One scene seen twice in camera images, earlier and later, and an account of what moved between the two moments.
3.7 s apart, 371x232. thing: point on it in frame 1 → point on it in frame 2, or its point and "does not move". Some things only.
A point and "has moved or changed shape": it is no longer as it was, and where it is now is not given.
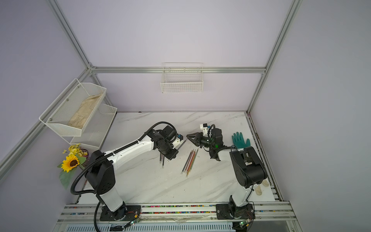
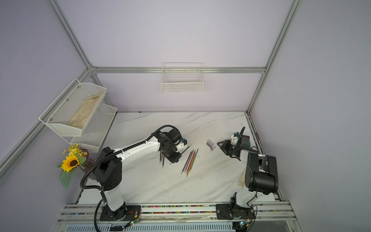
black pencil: x=177 y=150 has moved or changed shape
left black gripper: x=169 y=156 does not move
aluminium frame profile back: x=180 y=70 does not move
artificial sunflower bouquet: x=76 y=157 does not move
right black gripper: x=197 y=141 → x=225 y=146
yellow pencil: x=192 y=165 does not move
